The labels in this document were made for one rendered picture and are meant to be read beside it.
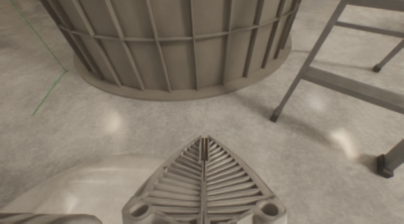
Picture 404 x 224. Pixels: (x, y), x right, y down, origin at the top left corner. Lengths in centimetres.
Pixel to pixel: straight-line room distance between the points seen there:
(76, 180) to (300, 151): 90
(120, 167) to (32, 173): 72
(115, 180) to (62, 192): 13
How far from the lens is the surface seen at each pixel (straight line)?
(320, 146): 103
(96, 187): 51
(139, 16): 89
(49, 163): 114
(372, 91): 94
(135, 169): 46
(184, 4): 83
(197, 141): 17
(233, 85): 113
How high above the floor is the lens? 76
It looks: 46 degrees down
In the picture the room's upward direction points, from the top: 3 degrees counter-clockwise
